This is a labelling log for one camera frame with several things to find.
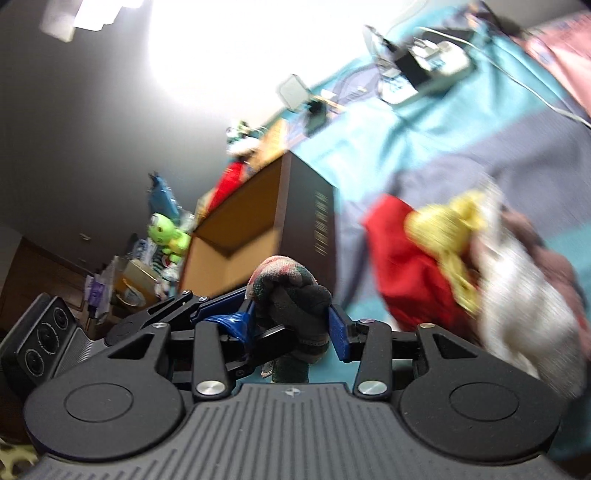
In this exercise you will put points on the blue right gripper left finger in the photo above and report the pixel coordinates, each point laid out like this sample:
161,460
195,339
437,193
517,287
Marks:
235,326

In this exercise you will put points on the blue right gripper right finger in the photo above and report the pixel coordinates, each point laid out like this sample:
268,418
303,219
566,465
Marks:
339,325

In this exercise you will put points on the dark patterned sock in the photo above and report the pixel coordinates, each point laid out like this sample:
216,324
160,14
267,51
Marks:
286,293

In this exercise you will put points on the red cloth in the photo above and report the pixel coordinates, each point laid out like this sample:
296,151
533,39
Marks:
408,279

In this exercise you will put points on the yellow towel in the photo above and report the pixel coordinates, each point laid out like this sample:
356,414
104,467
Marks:
444,231

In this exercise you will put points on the white grey towel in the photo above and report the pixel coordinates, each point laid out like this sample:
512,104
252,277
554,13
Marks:
532,312

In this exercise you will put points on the tan cardboard carton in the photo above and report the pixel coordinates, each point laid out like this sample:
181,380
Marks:
135,285

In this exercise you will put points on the green frog plush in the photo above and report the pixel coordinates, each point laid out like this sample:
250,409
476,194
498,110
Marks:
173,241

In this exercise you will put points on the brown cardboard box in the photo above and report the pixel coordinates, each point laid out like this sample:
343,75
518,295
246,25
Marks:
286,208

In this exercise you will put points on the blue plastic package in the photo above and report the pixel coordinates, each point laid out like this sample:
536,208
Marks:
161,199

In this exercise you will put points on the red plush toy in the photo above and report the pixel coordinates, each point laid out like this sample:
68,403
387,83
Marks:
231,178

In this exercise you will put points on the panda ornament white fluff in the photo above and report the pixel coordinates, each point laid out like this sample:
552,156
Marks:
242,140

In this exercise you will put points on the green phone stand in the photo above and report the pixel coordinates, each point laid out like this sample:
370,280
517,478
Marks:
299,99

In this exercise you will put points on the black power adapter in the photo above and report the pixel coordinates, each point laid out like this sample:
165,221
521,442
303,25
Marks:
411,69

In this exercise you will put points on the white power strip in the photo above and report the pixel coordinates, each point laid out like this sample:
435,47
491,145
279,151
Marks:
446,62

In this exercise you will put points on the pink cloth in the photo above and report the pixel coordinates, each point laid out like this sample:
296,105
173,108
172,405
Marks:
562,46

